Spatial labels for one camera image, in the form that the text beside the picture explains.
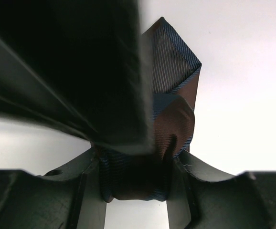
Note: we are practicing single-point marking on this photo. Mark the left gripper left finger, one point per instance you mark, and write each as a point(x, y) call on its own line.
point(67, 197)

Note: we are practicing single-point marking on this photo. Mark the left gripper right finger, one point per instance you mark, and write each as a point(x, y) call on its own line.
point(203, 197)

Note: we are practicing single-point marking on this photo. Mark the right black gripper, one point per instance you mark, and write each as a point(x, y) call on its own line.
point(78, 66)

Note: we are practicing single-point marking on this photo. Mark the dark striped necktie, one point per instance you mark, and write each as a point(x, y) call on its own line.
point(175, 77)

